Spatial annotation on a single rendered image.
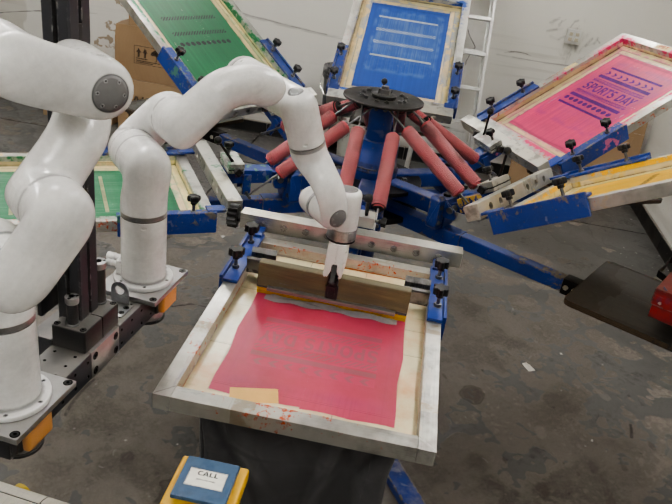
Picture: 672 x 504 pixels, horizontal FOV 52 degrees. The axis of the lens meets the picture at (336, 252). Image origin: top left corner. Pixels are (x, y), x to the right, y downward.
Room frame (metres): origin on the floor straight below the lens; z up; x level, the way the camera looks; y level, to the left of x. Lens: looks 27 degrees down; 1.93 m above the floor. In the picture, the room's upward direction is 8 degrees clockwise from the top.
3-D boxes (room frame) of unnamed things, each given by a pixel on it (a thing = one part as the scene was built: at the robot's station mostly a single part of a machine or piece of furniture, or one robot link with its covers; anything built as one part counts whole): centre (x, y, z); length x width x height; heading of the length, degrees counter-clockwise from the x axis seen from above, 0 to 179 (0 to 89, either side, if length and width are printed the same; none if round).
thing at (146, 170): (1.31, 0.41, 1.37); 0.13 x 0.10 x 0.16; 35
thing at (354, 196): (1.59, 0.03, 1.25); 0.15 x 0.10 x 0.11; 125
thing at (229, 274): (1.74, 0.26, 0.98); 0.30 x 0.05 x 0.07; 175
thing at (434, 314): (1.69, -0.30, 0.98); 0.30 x 0.05 x 0.07; 175
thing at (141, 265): (1.31, 0.42, 1.21); 0.16 x 0.13 x 0.15; 79
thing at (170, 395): (1.47, 0.00, 0.97); 0.79 x 0.58 x 0.04; 175
